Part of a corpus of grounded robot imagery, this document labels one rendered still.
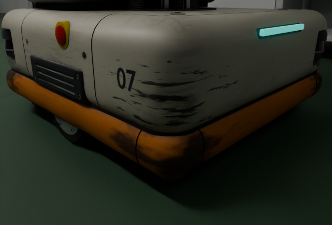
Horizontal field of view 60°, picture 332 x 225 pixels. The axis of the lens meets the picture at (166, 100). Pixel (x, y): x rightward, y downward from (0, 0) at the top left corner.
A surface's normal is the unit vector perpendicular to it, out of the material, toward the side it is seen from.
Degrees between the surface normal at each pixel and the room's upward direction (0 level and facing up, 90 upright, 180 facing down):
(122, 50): 84
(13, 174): 0
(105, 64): 90
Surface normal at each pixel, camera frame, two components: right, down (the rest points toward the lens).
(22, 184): 0.00, -0.95
